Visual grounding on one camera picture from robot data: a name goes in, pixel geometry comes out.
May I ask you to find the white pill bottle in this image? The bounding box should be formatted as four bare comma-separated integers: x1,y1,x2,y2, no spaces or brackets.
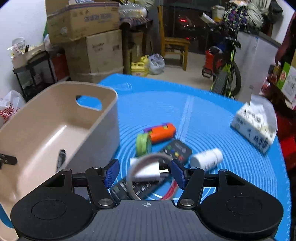
190,148,223,171

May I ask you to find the black remote control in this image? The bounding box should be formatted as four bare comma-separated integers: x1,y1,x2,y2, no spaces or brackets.
110,140,192,201

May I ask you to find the tape roll red white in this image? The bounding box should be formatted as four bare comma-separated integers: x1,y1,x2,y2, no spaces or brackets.
126,153,173,200

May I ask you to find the white usb charger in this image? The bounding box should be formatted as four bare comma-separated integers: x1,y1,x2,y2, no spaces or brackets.
132,159,170,182

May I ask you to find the black marker pen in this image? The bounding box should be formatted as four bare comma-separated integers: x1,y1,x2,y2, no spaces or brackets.
56,149,66,172

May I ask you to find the orange purple toy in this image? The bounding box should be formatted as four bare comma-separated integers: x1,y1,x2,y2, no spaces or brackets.
144,123,176,144

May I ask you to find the green tape roll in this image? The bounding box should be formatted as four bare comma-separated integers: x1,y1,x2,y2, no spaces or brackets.
136,133,152,157

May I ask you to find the beige plastic storage bin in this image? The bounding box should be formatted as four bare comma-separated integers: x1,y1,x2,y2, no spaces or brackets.
0,81,120,241

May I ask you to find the white red plastic bag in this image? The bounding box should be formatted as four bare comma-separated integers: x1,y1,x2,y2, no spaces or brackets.
0,90,26,127

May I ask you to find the blue silicone baking mat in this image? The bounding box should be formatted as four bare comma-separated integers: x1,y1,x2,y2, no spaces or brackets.
0,73,292,241

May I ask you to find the white tissue box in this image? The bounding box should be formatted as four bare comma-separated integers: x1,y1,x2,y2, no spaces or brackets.
230,95,278,154

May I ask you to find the black metal shelf cart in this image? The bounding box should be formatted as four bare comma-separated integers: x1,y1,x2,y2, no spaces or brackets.
13,50,57,101

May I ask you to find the yellow detergent jug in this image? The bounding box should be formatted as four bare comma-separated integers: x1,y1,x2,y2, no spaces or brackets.
131,55,149,77

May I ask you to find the green black bicycle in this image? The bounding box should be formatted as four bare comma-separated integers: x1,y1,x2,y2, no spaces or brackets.
200,13,242,98

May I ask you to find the large cardboard box stack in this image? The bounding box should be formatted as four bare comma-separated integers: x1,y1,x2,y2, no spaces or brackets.
64,30,123,83

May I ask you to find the grey plastic bag floor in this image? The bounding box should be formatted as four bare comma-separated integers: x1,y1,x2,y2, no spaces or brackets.
148,54,165,75

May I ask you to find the green white carton box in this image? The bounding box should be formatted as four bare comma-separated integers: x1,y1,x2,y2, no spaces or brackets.
276,62,296,102

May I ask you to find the wooden chair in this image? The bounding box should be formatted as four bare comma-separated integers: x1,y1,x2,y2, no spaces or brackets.
157,6,190,71

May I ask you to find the white refrigerator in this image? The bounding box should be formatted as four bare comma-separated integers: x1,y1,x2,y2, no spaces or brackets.
235,32,280,103

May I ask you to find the open cardboard box top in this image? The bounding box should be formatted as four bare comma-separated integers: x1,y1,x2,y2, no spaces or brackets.
45,1,119,45

